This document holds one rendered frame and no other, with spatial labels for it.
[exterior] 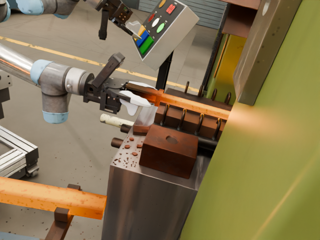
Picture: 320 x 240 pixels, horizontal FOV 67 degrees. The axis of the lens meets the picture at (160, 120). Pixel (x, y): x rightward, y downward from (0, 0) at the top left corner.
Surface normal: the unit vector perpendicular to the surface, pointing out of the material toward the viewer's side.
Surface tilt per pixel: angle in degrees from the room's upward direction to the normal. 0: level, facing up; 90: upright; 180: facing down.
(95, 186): 0
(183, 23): 90
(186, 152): 0
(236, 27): 90
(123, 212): 90
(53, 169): 0
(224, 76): 90
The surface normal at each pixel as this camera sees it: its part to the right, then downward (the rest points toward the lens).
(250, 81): -0.20, 0.49
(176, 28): 0.23, 0.55
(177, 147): 0.19, -0.83
